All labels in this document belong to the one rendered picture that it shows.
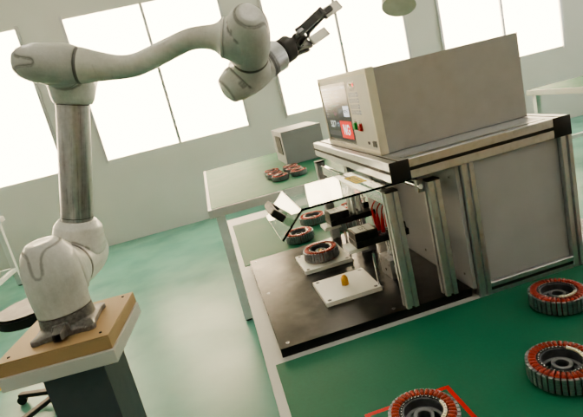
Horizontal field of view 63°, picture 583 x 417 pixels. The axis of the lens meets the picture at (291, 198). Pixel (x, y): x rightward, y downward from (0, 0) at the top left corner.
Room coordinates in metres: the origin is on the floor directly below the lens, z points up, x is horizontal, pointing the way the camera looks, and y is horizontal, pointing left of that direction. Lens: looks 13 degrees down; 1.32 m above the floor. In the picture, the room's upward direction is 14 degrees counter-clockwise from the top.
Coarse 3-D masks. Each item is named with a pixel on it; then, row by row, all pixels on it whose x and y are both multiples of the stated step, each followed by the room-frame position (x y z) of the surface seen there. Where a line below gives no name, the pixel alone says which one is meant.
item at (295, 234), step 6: (294, 228) 1.80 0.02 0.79; (300, 228) 1.79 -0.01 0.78; (306, 228) 1.76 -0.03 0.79; (312, 228) 1.76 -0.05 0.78; (288, 234) 1.74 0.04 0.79; (294, 234) 1.78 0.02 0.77; (300, 234) 1.70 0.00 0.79; (306, 234) 1.71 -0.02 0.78; (312, 234) 1.73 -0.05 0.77; (288, 240) 1.72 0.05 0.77; (294, 240) 1.70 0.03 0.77; (300, 240) 1.70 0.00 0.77; (306, 240) 1.70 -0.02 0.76
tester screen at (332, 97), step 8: (328, 88) 1.42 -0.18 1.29; (336, 88) 1.35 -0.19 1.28; (328, 96) 1.44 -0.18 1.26; (336, 96) 1.36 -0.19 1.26; (344, 96) 1.28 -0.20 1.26; (328, 104) 1.46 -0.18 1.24; (336, 104) 1.38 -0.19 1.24; (344, 104) 1.30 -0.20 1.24; (328, 112) 1.48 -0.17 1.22; (336, 112) 1.40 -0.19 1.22; (328, 120) 1.50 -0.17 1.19; (336, 120) 1.41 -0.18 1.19; (344, 120) 1.33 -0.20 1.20; (336, 128) 1.43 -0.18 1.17; (352, 128) 1.27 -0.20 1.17; (336, 136) 1.45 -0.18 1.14
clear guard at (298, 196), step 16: (336, 176) 1.24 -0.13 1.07; (368, 176) 1.14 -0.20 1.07; (288, 192) 1.18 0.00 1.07; (304, 192) 1.13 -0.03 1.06; (320, 192) 1.09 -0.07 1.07; (336, 192) 1.05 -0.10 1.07; (352, 192) 1.02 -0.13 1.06; (288, 208) 1.07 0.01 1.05; (304, 208) 0.99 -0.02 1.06; (272, 224) 1.12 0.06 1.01; (288, 224) 1.00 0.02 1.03
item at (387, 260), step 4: (384, 252) 1.24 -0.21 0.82; (388, 252) 1.23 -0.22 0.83; (380, 256) 1.23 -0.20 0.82; (384, 256) 1.21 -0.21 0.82; (388, 256) 1.20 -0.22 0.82; (392, 256) 1.20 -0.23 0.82; (384, 260) 1.20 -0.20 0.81; (388, 260) 1.18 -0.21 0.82; (392, 260) 1.17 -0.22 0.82; (384, 264) 1.21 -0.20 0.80; (388, 264) 1.18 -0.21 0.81; (392, 264) 1.17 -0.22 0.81; (384, 268) 1.22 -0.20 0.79; (388, 268) 1.19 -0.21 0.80; (392, 268) 1.17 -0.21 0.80; (384, 272) 1.23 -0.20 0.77; (388, 272) 1.20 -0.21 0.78; (392, 272) 1.17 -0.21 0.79; (392, 276) 1.17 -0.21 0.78; (396, 276) 1.17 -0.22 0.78
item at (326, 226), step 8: (336, 208) 1.45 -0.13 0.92; (344, 208) 1.43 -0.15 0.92; (368, 208) 1.45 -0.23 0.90; (328, 216) 1.42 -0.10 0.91; (336, 216) 1.40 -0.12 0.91; (344, 216) 1.41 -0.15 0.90; (352, 216) 1.41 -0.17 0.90; (360, 216) 1.41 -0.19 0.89; (368, 216) 1.42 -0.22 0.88; (328, 224) 1.44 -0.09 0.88; (336, 224) 1.40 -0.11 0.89; (360, 224) 1.44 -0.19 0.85
